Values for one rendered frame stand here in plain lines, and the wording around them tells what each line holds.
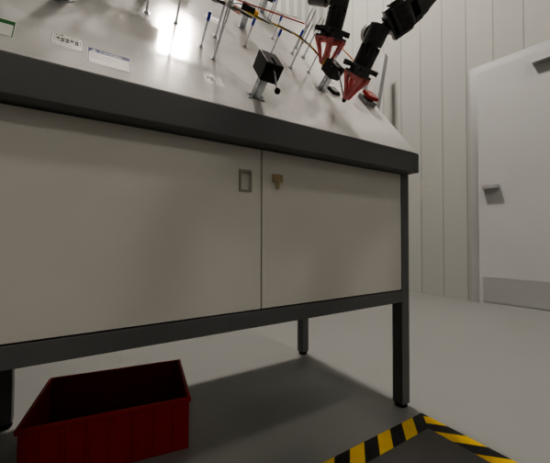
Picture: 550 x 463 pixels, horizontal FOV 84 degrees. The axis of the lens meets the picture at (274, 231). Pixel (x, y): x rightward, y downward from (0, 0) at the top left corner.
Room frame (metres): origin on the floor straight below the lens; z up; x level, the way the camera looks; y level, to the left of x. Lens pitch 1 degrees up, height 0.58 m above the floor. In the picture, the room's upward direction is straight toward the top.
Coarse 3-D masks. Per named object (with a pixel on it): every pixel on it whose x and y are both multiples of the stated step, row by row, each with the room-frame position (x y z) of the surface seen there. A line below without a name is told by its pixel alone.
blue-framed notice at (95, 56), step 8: (88, 48) 0.58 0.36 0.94; (88, 56) 0.56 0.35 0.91; (96, 56) 0.57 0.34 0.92; (104, 56) 0.58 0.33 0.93; (112, 56) 0.60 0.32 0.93; (120, 56) 0.61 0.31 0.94; (104, 64) 0.57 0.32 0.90; (112, 64) 0.58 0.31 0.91; (120, 64) 0.59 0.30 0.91; (128, 64) 0.60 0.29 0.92; (128, 72) 0.59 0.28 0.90
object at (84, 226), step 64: (0, 128) 0.50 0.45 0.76; (64, 128) 0.54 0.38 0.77; (128, 128) 0.60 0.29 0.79; (0, 192) 0.50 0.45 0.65; (64, 192) 0.54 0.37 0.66; (128, 192) 0.60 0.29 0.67; (192, 192) 0.67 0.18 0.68; (256, 192) 0.75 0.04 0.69; (0, 256) 0.50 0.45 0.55; (64, 256) 0.54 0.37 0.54; (128, 256) 0.60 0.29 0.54; (192, 256) 0.67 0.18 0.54; (256, 256) 0.75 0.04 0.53; (0, 320) 0.50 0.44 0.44; (64, 320) 0.55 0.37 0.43; (128, 320) 0.60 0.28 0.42
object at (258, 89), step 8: (256, 56) 0.71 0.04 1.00; (264, 56) 0.68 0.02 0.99; (272, 56) 0.71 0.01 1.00; (256, 64) 0.71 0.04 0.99; (264, 64) 0.68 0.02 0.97; (272, 64) 0.68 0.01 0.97; (280, 64) 0.70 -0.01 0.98; (256, 72) 0.71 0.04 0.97; (264, 72) 0.69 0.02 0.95; (272, 72) 0.69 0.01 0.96; (280, 72) 0.70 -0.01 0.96; (256, 80) 0.74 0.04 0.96; (264, 80) 0.71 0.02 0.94; (272, 80) 0.71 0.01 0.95; (256, 88) 0.74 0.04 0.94; (256, 96) 0.76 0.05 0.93
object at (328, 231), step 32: (288, 160) 0.80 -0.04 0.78; (288, 192) 0.80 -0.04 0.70; (320, 192) 0.86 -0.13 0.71; (352, 192) 0.92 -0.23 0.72; (384, 192) 1.00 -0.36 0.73; (288, 224) 0.80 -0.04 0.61; (320, 224) 0.86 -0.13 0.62; (352, 224) 0.92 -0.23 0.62; (384, 224) 1.00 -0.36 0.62; (288, 256) 0.80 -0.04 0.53; (320, 256) 0.86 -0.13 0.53; (352, 256) 0.92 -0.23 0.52; (384, 256) 1.00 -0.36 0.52; (288, 288) 0.80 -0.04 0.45; (320, 288) 0.86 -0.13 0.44; (352, 288) 0.92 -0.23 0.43; (384, 288) 1.00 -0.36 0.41
